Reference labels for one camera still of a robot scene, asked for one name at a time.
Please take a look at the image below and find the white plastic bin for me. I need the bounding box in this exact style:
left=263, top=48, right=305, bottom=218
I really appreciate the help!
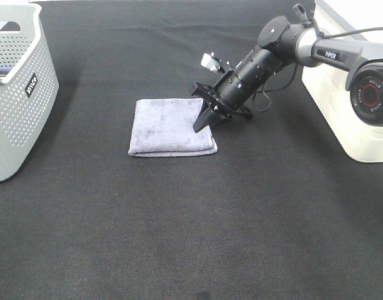
left=302, top=1, right=383, bottom=163

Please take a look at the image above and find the black table cloth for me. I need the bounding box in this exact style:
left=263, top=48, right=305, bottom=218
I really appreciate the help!
left=0, top=1, right=383, bottom=299

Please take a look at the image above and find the grey perforated plastic basket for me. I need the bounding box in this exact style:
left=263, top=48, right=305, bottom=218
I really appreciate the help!
left=0, top=1, right=59, bottom=182

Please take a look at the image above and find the lavender towel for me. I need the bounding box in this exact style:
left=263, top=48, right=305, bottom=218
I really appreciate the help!
left=128, top=98, right=218, bottom=158

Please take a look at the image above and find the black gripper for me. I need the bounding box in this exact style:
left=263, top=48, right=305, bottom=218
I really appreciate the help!
left=191, top=71, right=253, bottom=133

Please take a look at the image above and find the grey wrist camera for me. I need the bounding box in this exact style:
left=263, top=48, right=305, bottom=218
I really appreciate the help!
left=201, top=52, right=225, bottom=74

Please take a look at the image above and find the blue towel in basket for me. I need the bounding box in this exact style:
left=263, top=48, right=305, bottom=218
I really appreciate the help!
left=0, top=67, right=12, bottom=77

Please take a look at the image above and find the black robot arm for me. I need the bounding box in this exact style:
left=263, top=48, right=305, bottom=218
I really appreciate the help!
left=192, top=16, right=383, bottom=133

